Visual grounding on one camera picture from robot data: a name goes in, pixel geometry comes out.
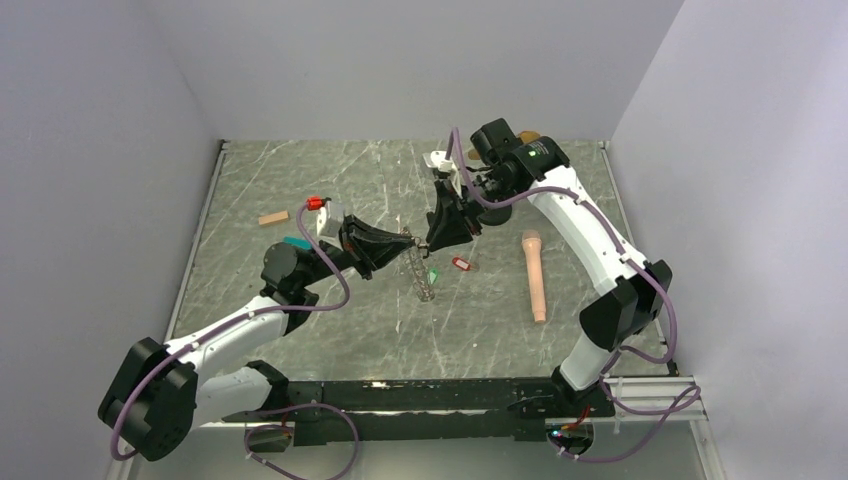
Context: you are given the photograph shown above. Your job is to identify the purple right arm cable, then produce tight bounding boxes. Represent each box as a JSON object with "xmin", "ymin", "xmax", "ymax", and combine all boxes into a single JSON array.
[{"xmin": 447, "ymin": 127, "xmax": 702, "ymax": 465}]

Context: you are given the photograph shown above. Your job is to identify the metal disc with keyrings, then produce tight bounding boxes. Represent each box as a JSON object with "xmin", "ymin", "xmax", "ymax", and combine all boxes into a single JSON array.
[{"xmin": 400, "ymin": 225, "xmax": 435, "ymax": 302}]

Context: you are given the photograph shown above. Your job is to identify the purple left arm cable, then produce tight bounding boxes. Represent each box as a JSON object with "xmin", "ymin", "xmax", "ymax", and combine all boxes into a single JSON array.
[{"xmin": 109, "ymin": 201, "xmax": 362, "ymax": 480}]

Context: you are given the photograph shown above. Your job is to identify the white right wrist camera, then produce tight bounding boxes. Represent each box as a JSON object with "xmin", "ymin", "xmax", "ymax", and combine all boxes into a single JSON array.
[{"xmin": 423, "ymin": 150, "xmax": 463, "ymax": 193}]

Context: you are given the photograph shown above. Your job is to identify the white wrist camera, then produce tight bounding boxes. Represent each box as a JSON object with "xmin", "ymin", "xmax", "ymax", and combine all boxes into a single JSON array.
[
  {"xmin": 306, "ymin": 196, "xmax": 345, "ymax": 238},
  {"xmin": 423, "ymin": 150, "xmax": 463, "ymax": 193}
]

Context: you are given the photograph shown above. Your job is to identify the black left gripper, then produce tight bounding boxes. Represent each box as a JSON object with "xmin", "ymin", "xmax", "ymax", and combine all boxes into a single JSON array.
[{"xmin": 298, "ymin": 214, "xmax": 415, "ymax": 288}]

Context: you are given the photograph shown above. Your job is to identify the natural wooden block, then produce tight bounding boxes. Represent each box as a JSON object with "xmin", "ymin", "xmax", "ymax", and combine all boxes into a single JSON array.
[{"xmin": 258, "ymin": 211, "xmax": 290, "ymax": 227}]

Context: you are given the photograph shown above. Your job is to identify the teal wooden block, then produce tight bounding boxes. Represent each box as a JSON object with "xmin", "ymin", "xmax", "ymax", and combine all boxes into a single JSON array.
[{"xmin": 283, "ymin": 236, "xmax": 312, "ymax": 251}]

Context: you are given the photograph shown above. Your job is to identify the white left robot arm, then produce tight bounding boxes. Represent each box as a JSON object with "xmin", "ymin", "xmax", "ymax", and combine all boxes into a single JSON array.
[{"xmin": 97, "ymin": 215, "xmax": 418, "ymax": 461}]

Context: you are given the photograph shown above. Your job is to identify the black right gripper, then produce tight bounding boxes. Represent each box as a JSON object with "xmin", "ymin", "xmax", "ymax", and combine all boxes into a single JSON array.
[{"xmin": 426, "ymin": 170, "xmax": 518, "ymax": 252}]

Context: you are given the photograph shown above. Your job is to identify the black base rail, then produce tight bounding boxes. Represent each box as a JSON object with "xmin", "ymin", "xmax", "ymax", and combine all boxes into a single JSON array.
[{"xmin": 221, "ymin": 377, "xmax": 617, "ymax": 446}]

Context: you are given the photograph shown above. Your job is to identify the red key tag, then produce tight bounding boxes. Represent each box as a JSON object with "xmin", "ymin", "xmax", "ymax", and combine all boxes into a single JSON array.
[{"xmin": 451, "ymin": 257, "xmax": 478, "ymax": 272}]

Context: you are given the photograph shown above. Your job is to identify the black microphone stand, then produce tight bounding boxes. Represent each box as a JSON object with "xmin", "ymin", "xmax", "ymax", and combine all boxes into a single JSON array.
[{"xmin": 477, "ymin": 205, "xmax": 513, "ymax": 227}]

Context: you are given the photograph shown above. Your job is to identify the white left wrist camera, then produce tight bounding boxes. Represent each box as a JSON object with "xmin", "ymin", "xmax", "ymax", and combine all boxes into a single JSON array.
[{"xmin": 306, "ymin": 196, "xmax": 345, "ymax": 238}]

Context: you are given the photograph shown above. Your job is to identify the pink toy microphone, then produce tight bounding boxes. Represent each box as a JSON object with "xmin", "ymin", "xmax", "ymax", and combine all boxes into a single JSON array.
[{"xmin": 521, "ymin": 230, "xmax": 547, "ymax": 324}]

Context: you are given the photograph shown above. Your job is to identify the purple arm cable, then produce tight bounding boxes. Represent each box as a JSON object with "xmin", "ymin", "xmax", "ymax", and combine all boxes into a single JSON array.
[
  {"xmin": 447, "ymin": 127, "xmax": 702, "ymax": 465},
  {"xmin": 109, "ymin": 201, "xmax": 362, "ymax": 480}
]

